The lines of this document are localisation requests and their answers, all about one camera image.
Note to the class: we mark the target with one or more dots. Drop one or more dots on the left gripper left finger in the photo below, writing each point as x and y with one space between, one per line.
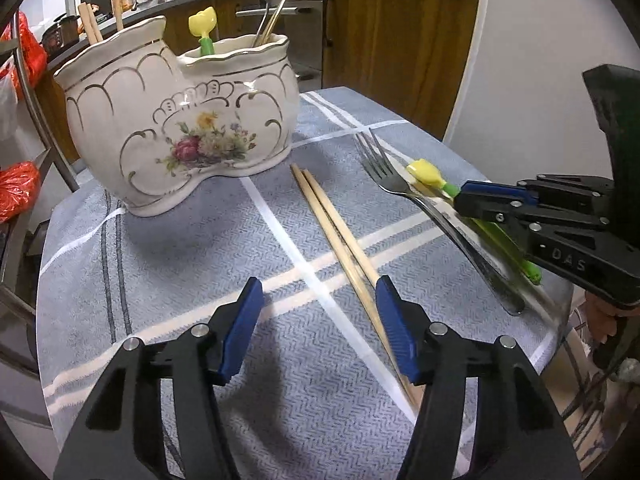
118 433

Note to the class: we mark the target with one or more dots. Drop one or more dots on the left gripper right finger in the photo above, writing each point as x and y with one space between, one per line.
519 433

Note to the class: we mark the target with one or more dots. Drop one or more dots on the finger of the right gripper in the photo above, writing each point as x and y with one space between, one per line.
583 194
562 241

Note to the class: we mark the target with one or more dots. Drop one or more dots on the yellow green tulip spoon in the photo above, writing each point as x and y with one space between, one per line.
429 175

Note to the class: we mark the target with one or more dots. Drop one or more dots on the silver fork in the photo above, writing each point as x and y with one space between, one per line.
375 161

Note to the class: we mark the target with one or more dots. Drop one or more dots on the wooden kitchen cabinets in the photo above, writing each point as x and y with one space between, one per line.
407 55

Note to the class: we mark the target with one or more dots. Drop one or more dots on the operator hand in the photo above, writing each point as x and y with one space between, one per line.
602 317

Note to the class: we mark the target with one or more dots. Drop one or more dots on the grey plaid table cloth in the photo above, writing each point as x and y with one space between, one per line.
316 397

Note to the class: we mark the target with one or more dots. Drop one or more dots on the metal shelf rack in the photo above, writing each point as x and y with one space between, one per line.
14 233

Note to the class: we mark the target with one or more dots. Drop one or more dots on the red plastic bag lower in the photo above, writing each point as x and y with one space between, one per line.
19 189

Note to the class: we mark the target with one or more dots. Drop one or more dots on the white floral ceramic utensil holder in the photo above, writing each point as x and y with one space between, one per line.
151 125

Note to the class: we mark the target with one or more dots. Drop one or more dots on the built-in oven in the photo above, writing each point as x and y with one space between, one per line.
303 22

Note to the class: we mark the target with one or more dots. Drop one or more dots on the dark pot on counter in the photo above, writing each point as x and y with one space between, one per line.
61 35

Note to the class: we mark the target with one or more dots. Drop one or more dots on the yellow tulip spoon in holder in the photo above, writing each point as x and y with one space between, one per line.
201 24

